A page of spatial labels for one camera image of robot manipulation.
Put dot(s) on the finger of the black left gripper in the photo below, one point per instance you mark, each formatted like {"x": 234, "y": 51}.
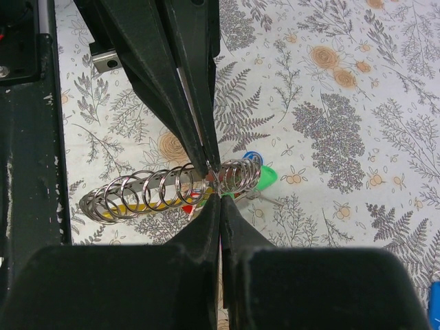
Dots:
{"x": 192, "y": 29}
{"x": 135, "y": 30}

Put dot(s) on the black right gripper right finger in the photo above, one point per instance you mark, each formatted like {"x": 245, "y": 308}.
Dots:
{"x": 269, "y": 287}

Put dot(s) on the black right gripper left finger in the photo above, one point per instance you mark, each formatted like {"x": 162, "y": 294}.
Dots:
{"x": 168, "y": 286}

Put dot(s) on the spiral keyring with yellow handle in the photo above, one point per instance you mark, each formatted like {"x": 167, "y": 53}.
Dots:
{"x": 146, "y": 191}

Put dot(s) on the floral table mat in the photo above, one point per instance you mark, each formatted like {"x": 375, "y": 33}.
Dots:
{"x": 341, "y": 98}

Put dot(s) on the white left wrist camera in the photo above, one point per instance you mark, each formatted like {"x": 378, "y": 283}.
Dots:
{"x": 104, "y": 57}

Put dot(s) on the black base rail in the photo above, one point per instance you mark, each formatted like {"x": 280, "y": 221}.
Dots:
{"x": 34, "y": 197}

